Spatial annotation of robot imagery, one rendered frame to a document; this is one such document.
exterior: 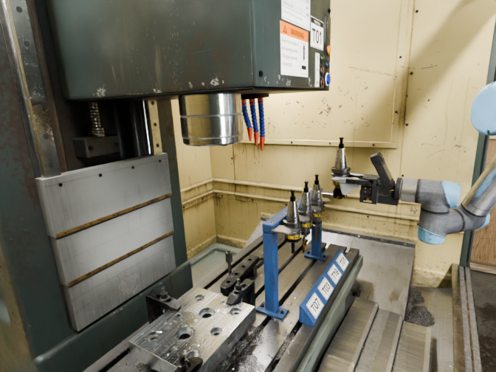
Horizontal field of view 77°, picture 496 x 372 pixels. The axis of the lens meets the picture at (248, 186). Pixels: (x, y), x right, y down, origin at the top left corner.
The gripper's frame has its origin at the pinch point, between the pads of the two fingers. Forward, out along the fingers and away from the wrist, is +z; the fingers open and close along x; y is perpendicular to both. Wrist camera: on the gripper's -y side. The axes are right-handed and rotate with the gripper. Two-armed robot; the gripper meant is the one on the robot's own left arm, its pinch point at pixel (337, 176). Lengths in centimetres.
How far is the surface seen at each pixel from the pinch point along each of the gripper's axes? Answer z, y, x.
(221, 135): 16, -17, -44
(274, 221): 13.3, 12.0, -21.3
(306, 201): 7.8, 8.0, -7.7
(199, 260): 98, 76, 38
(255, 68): 2, -31, -51
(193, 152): 104, 5, 44
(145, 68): 31, -33, -52
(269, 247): 13.5, 19.8, -24.1
